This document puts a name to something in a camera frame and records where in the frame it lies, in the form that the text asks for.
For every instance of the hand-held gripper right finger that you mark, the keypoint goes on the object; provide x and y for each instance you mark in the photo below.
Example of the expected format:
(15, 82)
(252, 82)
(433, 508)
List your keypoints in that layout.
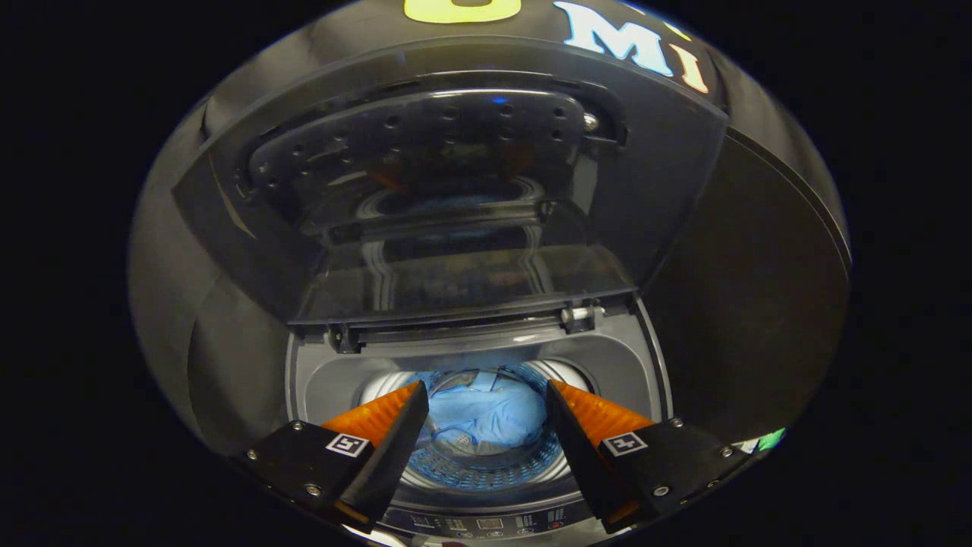
(581, 456)

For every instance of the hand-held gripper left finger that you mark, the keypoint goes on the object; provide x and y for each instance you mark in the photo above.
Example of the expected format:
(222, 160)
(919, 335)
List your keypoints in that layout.
(395, 456)

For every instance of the light blue polo shirt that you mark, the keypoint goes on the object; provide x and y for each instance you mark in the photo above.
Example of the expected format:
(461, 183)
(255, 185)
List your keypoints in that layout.
(493, 414)

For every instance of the dark washing machine lid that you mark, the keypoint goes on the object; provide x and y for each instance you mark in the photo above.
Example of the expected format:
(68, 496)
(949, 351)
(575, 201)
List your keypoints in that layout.
(653, 190)

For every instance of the green object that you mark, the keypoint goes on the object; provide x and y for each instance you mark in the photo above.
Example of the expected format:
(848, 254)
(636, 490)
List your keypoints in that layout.
(771, 439)

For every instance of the black backdrop cloth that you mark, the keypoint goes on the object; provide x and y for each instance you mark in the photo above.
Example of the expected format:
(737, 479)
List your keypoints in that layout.
(167, 266)

